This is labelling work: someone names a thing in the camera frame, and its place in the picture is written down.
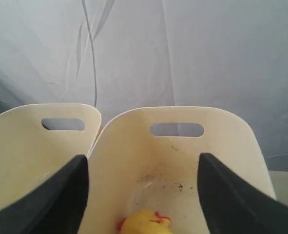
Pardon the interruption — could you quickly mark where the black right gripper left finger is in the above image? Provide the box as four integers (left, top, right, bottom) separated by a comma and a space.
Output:
0, 155, 89, 234

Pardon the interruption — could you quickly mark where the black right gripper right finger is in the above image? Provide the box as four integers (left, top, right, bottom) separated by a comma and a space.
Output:
197, 153, 288, 234

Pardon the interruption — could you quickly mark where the rubber chicken with white squeaker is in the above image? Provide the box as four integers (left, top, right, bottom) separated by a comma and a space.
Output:
117, 209, 172, 234

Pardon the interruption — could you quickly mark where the cream bin marked O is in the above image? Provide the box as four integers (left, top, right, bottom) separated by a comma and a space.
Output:
0, 104, 101, 210

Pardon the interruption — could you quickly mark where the cream bin marked X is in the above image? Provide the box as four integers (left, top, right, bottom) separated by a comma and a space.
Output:
79, 107, 275, 234

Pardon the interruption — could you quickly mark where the grey backdrop curtain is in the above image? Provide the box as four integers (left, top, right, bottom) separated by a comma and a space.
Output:
0, 0, 288, 171

